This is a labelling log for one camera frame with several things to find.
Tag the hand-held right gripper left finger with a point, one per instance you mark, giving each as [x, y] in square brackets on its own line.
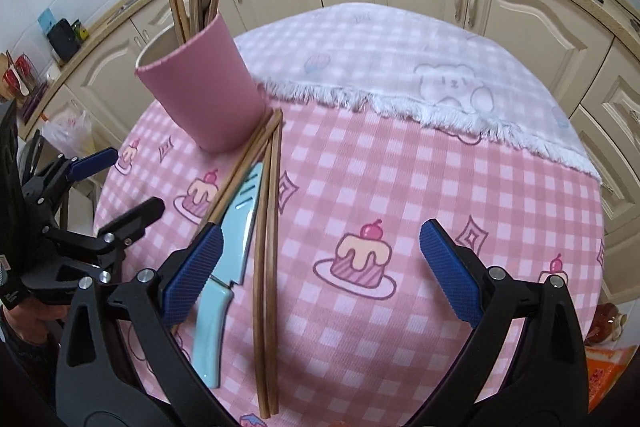
[192, 272]

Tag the white fringed cloth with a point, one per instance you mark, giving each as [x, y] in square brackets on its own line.
[400, 57]

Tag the white plastic bag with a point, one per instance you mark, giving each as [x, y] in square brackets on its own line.
[70, 127]

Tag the orange printed packet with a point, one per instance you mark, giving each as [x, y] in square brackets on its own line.
[612, 377]

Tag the brown ceramic pot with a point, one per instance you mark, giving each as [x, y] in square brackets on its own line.
[605, 322]

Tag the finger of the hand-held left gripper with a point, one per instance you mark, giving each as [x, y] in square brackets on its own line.
[135, 217]
[92, 164]

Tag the pink cup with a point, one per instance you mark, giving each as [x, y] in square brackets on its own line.
[200, 92]

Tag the light blue knife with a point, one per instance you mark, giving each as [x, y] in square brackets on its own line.
[237, 237]

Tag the cream lower cabinets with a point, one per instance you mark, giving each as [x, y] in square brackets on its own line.
[525, 22]

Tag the blue box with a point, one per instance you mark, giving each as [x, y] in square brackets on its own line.
[47, 19]

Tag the black electric kettle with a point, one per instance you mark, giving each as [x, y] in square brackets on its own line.
[64, 39]

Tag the pink checked tablecloth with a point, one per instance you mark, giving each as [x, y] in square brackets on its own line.
[400, 187]

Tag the red utensil rack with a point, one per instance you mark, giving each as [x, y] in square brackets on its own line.
[20, 74]

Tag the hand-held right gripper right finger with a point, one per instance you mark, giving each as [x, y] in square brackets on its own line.
[450, 272]

